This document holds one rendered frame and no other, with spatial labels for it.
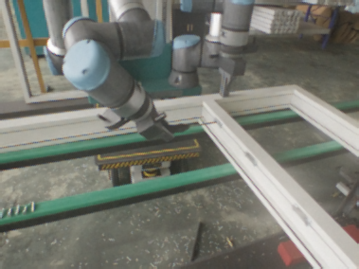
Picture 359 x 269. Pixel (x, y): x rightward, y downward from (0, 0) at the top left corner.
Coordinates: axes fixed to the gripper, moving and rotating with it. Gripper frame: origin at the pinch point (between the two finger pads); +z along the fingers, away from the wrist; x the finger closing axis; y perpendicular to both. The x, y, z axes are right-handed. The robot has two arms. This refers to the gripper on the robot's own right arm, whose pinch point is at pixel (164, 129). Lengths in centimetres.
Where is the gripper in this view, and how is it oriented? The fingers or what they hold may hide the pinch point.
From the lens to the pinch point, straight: 74.2
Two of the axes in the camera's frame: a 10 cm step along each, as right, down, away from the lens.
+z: 4.3, 3.7, 8.2
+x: -3.1, -7.9, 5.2
